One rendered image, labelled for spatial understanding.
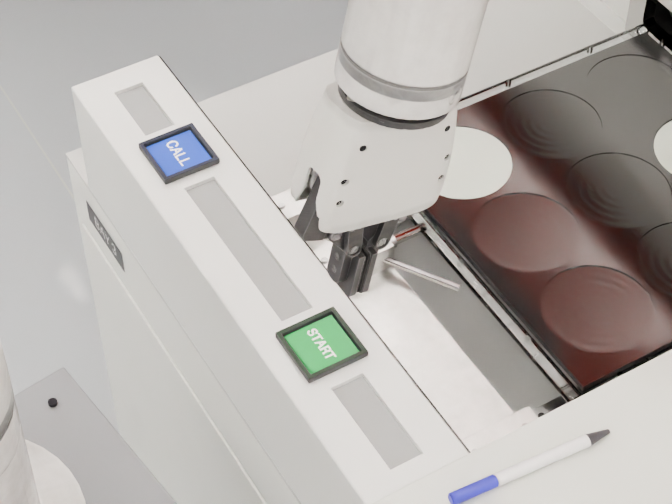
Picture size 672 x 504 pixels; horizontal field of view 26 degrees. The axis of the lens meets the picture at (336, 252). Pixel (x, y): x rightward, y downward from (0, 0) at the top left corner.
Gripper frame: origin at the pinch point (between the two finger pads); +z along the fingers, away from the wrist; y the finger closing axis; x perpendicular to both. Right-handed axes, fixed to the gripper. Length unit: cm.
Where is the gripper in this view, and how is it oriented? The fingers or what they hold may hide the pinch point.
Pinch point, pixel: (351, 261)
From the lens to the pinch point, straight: 104.5
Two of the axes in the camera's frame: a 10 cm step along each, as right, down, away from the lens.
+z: -1.8, 7.3, 6.6
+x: 5.1, 6.4, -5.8
